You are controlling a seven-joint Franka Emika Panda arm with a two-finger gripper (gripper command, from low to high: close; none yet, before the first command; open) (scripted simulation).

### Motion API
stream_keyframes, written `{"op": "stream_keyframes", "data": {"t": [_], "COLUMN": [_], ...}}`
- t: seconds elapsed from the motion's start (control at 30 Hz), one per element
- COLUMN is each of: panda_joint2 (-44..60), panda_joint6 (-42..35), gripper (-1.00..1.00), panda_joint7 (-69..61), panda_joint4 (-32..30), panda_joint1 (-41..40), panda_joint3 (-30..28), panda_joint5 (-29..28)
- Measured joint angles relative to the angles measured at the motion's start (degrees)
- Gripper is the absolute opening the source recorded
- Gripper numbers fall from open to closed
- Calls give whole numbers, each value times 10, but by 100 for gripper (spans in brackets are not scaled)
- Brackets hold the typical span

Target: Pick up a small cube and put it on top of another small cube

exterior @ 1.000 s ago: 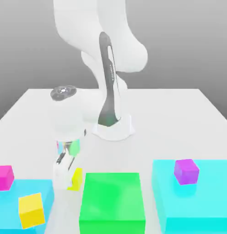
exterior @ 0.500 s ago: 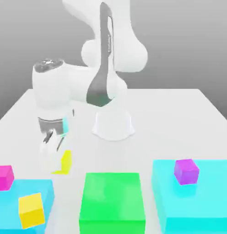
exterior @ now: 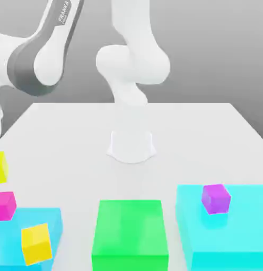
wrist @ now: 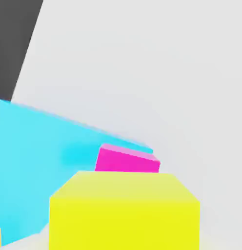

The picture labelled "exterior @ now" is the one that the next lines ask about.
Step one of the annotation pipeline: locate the small purple cube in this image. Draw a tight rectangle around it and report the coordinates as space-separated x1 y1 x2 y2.
201 184 232 215

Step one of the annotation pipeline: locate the small lime yellow cube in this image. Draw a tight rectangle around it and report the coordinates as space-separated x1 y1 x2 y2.
0 151 9 185

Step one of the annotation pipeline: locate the small magenta cube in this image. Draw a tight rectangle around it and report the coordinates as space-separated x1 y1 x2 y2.
0 191 17 222

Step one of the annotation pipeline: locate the large green box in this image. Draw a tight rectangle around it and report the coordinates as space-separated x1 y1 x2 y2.
91 200 170 271

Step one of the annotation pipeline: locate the large cyan box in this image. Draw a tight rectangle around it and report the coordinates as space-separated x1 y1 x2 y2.
175 184 263 271

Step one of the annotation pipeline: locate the large light blue box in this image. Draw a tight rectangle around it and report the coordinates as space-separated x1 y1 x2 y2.
0 207 64 271

